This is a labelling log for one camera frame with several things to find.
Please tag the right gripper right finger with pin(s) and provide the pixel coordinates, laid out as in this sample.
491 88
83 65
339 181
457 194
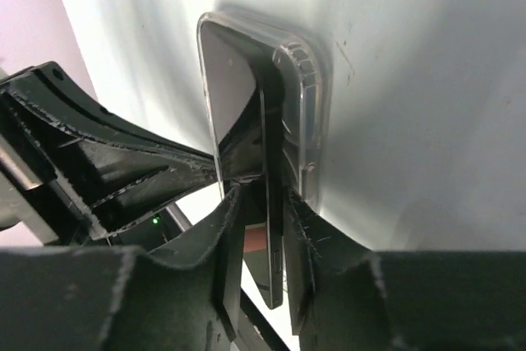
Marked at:
343 296

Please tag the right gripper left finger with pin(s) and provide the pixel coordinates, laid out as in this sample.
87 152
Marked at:
184 295

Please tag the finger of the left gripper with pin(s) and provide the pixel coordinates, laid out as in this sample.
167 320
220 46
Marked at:
71 170

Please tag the black phone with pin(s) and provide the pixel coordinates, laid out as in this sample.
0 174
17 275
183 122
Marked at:
251 154

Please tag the clear transparent phone case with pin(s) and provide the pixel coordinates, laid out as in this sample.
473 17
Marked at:
307 87

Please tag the pink phone case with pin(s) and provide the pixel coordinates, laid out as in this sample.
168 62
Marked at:
255 239

